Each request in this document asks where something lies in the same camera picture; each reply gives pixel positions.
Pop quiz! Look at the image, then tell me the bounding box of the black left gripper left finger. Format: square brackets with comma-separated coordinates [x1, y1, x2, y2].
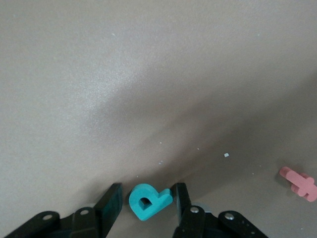
[0, 182, 123, 238]

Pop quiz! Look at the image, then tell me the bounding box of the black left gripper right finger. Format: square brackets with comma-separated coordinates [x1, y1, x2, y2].
[172, 182, 269, 238]

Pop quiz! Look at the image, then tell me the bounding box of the red foam letter f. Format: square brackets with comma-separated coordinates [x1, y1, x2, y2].
[279, 166, 317, 203]

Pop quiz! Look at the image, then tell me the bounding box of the teal foam letter p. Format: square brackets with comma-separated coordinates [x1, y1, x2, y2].
[128, 183, 173, 222]

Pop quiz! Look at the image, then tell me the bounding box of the brown table cover sheet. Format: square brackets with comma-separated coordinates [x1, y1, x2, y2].
[0, 0, 317, 238]

